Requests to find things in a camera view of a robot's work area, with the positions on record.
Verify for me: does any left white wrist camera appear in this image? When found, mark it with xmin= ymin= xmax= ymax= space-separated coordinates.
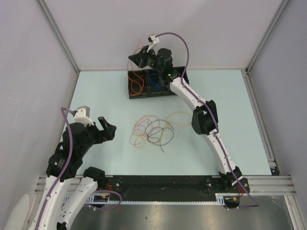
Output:
xmin=69 ymin=105 xmax=94 ymax=127

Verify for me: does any aluminium frame rail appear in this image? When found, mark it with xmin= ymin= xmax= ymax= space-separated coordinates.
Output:
xmin=34 ymin=175 xmax=296 ymax=196

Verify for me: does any dark orange wire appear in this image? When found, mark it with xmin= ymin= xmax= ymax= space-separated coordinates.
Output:
xmin=126 ymin=39 xmax=146 ymax=96

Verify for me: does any black left storage bin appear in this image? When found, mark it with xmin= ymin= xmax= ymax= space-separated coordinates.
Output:
xmin=128 ymin=70 xmax=149 ymax=99

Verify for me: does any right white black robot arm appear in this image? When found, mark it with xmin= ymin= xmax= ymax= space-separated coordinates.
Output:
xmin=128 ymin=46 xmax=246 ymax=192

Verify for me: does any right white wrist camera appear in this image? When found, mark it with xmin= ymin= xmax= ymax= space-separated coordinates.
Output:
xmin=147 ymin=35 xmax=160 ymax=52

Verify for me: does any black storage bin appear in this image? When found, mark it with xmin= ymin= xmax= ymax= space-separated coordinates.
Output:
xmin=128 ymin=70 xmax=149 ymax=99
xmin=166 ymin=66 xmax=189 ymax=97
xmin=148 ymin=69 xmax=169 ymax=97

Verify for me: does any black right storage bin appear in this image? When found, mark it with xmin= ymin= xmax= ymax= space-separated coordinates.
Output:
xmin=166 ymin=66 xmax=189 ymax=97

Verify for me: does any blue wire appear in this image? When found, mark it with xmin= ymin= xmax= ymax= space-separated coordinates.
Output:
xmin=148 ymin=73 xmax=163 ymax=89

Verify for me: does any pink maroon wire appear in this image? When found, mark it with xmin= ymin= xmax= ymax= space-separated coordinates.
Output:
xmin=129 ymin=115 xmax=179 ymax=146

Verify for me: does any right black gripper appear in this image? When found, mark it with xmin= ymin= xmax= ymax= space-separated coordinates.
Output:
xmin=129 ymin=46 xmax=164 ymax=73

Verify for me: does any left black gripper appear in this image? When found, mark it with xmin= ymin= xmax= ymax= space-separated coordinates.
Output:
xmin=79 ymin=115 xmax=116 ymax=155

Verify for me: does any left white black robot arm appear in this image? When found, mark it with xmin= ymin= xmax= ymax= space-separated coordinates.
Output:
xmin=28 ymin=117 xmax=117 ymax=230

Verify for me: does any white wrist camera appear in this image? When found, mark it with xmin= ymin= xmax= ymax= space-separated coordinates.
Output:
xmin=69 ymin=105 xmax=94 ymax=127
xmin=147 ymin=35 xmax=160 ymax=52

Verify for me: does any black middle storage bin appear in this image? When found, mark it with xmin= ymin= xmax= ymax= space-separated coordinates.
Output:
xmin=148 ymin=69 xmax=169 ymax=97

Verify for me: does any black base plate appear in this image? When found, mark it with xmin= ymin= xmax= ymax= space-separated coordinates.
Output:
xmin=94 ymin=175 xmax=250 ymax=202

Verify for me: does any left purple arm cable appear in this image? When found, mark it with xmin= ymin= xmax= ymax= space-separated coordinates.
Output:
xmin=35 ymin=106 xmax=75 ymax=228

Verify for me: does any grey slotted cable duct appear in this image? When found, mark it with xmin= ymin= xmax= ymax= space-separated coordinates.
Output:
xmin=62 ymin=193 xmax=243 ymax=206

